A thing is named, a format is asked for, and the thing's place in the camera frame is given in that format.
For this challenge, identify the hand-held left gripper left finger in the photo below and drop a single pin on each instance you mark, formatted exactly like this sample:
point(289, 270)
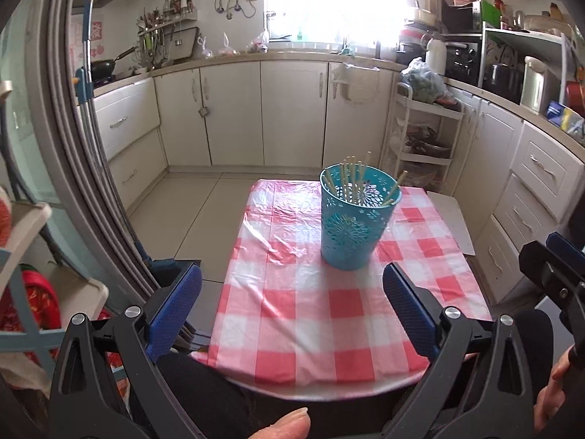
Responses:
point(176, 311)

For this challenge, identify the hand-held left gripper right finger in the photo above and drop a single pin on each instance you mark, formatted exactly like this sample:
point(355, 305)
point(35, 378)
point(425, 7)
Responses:
point(406, 311)

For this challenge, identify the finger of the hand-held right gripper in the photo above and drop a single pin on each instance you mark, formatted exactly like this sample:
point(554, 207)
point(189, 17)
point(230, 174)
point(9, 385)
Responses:
point(569, 256)
point(548, 274)

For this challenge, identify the blue perforated plastic basket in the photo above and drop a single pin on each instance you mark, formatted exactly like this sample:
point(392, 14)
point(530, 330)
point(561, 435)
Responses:
point(352, 238)

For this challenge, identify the bundle of wooden chopsticks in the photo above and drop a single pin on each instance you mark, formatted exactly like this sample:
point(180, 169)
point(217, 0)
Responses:
point(352, 178)

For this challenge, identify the person's right hand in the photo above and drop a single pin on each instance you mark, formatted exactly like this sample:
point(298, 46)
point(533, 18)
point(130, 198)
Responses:
point(555, 388)

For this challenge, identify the person's left hand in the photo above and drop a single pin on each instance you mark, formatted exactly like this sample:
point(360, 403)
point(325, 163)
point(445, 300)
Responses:
point(288, 425)

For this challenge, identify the blue dustpan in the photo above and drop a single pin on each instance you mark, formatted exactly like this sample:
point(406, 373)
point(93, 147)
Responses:
point(169, 267)

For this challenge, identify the cream cabinet with drawers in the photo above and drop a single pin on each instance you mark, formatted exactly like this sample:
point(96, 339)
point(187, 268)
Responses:
point(525, 192)

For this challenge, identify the red white checkered tablecloth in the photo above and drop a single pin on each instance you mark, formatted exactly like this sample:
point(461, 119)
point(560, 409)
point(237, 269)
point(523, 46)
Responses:
point(320, 311)

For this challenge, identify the person's black pants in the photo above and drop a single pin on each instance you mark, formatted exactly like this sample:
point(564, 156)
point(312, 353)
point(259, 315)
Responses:
point(210, 398)

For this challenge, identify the flat cardboard sheet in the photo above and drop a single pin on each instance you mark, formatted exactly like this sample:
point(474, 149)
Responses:
point(454, 224)

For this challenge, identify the white plastic shelf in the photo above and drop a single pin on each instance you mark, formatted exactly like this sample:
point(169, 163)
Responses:
point(68, 292)

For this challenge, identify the blue carton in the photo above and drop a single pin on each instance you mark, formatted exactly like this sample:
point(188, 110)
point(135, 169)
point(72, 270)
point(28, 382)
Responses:
point(564, 119)

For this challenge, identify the red patterned bag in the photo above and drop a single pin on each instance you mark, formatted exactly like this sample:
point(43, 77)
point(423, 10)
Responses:
point(32, 311)

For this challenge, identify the red pot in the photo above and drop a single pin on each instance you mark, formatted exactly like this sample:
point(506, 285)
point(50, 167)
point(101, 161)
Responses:
point(576, 98)

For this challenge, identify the metal pot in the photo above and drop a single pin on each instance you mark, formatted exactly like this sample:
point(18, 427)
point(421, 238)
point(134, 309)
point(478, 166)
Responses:
point(427, 144)

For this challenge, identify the steel electric kettle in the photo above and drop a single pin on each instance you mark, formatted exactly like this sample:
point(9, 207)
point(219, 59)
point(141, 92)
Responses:
point(539, 87)

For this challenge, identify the cream drawer cabinet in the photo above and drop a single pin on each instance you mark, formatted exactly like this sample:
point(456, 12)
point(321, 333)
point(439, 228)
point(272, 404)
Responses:
point(128, 137)

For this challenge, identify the white trolley rack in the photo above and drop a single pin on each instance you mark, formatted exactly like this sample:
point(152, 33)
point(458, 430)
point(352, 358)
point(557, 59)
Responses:
point(425, 119)

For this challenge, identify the white dish shelf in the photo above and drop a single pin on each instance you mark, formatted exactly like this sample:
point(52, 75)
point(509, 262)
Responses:
point(525, 41)

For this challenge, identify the cream door cabinets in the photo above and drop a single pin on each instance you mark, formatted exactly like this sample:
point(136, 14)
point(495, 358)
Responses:
point(274, 114)

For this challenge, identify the plastic bag of vegetables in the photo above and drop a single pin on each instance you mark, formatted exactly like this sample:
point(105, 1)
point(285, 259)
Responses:
point(425, 82)

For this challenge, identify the white hanging plastic bin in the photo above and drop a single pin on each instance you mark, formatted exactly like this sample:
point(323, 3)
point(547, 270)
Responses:
point(356, 82)

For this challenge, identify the white thermos jug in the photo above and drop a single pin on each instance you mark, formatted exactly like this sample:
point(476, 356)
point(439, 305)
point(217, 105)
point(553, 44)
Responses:
point(435, 57)

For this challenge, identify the black wok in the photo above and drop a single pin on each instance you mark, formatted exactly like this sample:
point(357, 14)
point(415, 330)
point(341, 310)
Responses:
point(107, 68)

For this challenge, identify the green cutting board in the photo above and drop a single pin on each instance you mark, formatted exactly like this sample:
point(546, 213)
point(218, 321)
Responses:
point(490, 14)

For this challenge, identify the knotted plastic bags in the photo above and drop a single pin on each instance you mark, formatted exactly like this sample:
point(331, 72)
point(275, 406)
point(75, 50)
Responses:
point(219, 48)

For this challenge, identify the utensil rack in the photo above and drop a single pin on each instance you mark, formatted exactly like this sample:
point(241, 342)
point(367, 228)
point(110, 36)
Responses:
point(160, 36)

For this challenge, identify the bright window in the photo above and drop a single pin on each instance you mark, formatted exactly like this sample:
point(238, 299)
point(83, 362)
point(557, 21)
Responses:
point(333, 0)

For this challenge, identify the grey sliding door frame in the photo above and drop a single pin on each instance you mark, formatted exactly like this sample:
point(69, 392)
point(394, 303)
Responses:
point(50, 123)

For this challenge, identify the pink wall stickers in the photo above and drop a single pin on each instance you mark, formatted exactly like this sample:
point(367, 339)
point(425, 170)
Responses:
point(96, 41)

